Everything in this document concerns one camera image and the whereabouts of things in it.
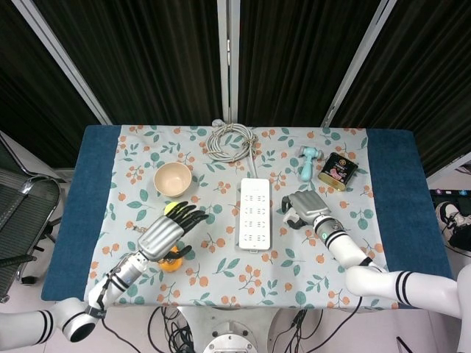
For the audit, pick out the black and white sneaker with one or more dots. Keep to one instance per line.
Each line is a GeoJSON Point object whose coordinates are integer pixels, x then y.
{"type": "Point", "coordinates": [450, 217]}

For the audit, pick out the yellow tennis ball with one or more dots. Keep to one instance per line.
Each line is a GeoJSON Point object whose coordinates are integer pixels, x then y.
{"type": "Point", "coordinates": [170, 209]}

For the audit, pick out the floral tablecloth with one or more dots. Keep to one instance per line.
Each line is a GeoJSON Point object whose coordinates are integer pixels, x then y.
{"type": "Point", "coordinates": [235, 279]}

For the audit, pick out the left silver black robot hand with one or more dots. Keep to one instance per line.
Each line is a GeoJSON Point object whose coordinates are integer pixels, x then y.
{"type": "Point", "coordinates": [160, 237]}

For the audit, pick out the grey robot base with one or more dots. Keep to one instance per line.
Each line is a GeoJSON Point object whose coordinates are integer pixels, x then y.
{"type": "Point", "coordinates": [230, 340]}

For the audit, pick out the white power strip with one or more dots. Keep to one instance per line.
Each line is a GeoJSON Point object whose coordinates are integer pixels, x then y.
{"type": "Point", "coordinates": [255, 220]}

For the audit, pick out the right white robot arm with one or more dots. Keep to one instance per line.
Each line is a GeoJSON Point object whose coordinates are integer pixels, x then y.
{"type": "Point", "coordinates": [368, 276]}

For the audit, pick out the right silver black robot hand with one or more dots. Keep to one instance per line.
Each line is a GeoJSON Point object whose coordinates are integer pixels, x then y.
{"type": "Point", "coordinates": [309, 206]}

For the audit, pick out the black tin can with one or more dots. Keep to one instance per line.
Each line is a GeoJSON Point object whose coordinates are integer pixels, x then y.
{"type": "Point", "coordinates": [338, 171]}

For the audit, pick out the black lit electronic device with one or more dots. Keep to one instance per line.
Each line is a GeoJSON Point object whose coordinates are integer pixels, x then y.
{"type": "Point", "coordinates": [449, 192]}

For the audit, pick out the black curtain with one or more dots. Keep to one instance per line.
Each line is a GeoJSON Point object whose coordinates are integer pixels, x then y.
{"type": "Point", "coordinates": [294, 59]}
{"type": "Point", "coordinates": [147, 59]}
{"type": "Point", "coordinates": [29, 110]}
{"type": "Point", "coordinates": [423, 92]}

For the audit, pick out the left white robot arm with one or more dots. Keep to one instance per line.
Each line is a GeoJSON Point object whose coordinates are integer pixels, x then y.
{"type": "Point", "coordinates": [121, 274]}

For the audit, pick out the teal toy hammer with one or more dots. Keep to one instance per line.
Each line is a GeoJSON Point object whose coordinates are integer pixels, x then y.
{"type": "Point", "coordinates": [307, 167]}

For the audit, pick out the black mesh office chair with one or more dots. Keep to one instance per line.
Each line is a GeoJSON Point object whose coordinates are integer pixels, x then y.
{"type": "Point", "coordinates": [25, 213]}

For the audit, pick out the beige bowl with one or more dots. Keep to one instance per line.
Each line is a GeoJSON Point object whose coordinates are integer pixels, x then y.
{"type": "Point", "coordinates": [172, 180]}

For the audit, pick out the blue table cloth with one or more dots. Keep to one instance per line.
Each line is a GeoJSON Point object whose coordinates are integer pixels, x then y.
{"type": "Point", "coordinates": [84, 206]}

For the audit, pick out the white metal frame post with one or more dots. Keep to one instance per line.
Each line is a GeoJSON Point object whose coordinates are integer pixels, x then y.
{"type": "Point", "coordinates": [358, 62]}
{"type": "Point", "coordinates": [227, 55]}
{"type": "Point", "coordinates": [62, 62]}

